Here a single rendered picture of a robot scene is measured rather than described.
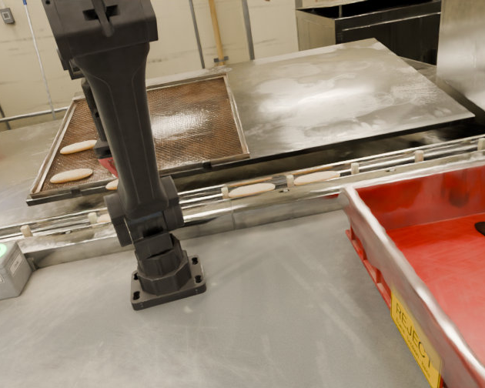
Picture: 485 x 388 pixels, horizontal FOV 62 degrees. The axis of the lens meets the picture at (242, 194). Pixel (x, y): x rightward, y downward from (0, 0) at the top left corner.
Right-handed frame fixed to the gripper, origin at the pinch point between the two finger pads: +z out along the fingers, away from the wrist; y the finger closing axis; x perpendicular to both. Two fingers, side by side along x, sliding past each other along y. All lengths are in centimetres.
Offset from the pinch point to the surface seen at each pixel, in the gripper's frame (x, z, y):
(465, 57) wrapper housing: 80, -6, -18
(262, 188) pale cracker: 26.2, 7.5, 1.2
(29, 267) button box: -20.5, 9.8, 10.2
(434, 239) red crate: 51, 11, 23
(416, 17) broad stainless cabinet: 143, 7, -165
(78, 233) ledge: -11.4, 7.1, 5.8
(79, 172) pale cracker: -14.6, 2.8, -14.5
